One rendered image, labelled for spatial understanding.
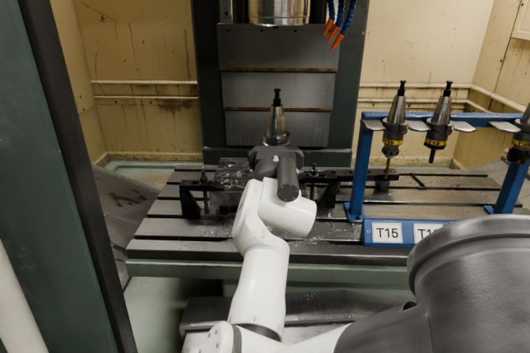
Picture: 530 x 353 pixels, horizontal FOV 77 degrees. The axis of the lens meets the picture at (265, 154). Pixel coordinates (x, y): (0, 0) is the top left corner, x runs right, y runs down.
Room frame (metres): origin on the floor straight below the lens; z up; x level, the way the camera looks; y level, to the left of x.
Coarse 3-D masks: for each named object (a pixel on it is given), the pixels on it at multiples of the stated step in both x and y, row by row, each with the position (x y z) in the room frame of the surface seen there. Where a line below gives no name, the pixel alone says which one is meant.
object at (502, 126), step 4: (492, 124) 0.80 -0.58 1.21; (496, 124) 0.80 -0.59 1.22; (500, 124) 0.80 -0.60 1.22; (504, 124) 0.80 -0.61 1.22; (508, 124) 0.80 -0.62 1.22; (512, 124) 0.80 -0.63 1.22; (496, 128) 0.78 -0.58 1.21; (500, 128) 0.77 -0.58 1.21; (504, 128) 0.77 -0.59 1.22; (508, 128) 0.77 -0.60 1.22; (512, 128) 0.77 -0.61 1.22; (516, 128) 0.77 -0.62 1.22; (520, 128) 0.77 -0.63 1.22; (508, 132) 0.76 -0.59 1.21; (512, 132) 0.76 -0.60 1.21; (516, 132) 0.76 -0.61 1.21
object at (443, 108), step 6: (444, 96) 0.79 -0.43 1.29; (450, 96) 0.79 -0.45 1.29; (438, 102) 0.80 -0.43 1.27; (444, 102) 0.78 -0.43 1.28; (450, 102) 0.78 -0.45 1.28; (438, 108) 0.79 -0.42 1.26; (444, 108) 0.78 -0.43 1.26; (450, 108) 0.78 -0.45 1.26; (438, 114) 0.79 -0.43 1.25; (444, 114) 0.78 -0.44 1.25; (450, 114) 0.78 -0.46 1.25; (432, 120) 0.79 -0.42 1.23; (438, 120) 0.78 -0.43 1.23; (444, 120) 0.78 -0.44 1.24
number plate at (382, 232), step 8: (376, 224) 0.74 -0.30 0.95; (384, 224) 0.74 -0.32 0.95; (392, 224) 0.74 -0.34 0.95; (400, 224) 0.74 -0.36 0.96; (376, 232) 0.72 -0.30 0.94; (384, 232) 0.72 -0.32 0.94; (392, 232) 0.72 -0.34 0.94; (400, 232) 0.72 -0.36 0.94; (376, 240) 0.71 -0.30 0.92; (384, 240) 0.71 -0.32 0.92; (392, 240) 0.71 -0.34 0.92; (400, 240) 0.71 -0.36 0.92
